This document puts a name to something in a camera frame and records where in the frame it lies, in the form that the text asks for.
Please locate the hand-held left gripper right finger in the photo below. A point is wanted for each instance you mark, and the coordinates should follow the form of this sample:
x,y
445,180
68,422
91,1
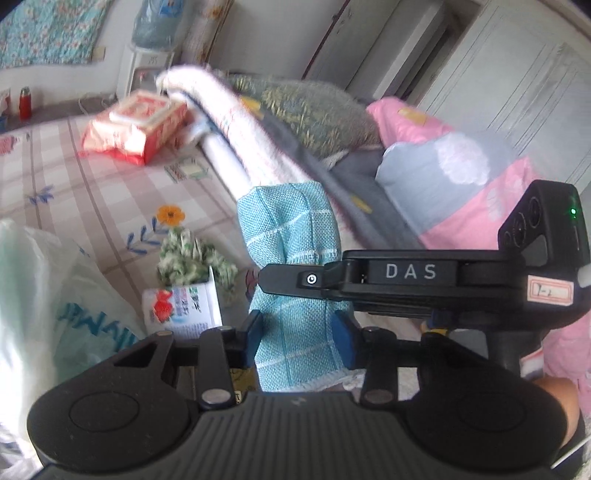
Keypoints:
x,y
344,341

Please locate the beige wall switch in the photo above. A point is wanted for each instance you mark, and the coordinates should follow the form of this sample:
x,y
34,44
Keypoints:
x,y
99,53

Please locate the blue water bottle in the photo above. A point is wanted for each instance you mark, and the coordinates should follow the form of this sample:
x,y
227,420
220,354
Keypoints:
x,y
159,23

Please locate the white wardrobe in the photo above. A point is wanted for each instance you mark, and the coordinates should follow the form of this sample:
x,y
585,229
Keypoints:
x,y
517,92

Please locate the teal floral wall cloth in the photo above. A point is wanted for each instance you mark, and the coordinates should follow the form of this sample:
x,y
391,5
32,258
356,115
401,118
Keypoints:
x,y
51,32

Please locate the red thermos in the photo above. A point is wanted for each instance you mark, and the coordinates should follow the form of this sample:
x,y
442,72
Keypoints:
x,y
25,104

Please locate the white folded quilt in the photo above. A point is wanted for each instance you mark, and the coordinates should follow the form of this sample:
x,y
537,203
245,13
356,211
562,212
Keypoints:
x,y
240,120

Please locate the white water dispenser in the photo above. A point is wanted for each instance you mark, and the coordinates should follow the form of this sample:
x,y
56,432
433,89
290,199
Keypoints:
x,y
143,71

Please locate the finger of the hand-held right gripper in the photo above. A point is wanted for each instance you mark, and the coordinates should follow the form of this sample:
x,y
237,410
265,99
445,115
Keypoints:
x,y
286,278

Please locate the dark grey quilt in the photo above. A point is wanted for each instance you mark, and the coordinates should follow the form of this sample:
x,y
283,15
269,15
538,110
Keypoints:
x,y
346,194

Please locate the white plastic bag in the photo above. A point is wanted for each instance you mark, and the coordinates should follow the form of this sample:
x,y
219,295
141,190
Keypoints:
x,y
41,295

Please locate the pink grey blanket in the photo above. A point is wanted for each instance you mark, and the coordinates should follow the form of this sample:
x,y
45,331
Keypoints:
x,y
461,161

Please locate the red wet wipes pack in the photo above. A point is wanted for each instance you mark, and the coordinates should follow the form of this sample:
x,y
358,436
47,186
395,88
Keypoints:
x,y
138,120

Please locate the rolled patterned mat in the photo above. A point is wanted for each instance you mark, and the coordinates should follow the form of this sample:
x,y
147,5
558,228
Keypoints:
x,y
207,32

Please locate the green white crumpled cloth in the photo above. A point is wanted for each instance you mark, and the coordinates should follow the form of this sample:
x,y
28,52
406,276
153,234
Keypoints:
x,y
189,258

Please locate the plaid printed bed sheet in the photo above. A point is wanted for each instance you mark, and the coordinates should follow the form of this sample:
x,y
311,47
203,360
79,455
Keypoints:
x,y
92,198

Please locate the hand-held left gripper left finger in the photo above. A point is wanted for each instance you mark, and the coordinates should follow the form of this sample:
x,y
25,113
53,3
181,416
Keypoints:
x,y
253,341

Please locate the white standing air conditioner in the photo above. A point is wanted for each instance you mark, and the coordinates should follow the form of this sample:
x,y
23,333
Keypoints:
x,y
406,41

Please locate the small white tissue pack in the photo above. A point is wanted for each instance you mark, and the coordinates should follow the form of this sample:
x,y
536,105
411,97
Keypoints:
x,y
180,307

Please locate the teal checked cloth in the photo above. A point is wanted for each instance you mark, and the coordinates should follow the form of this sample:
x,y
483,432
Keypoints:
x,y
291,230

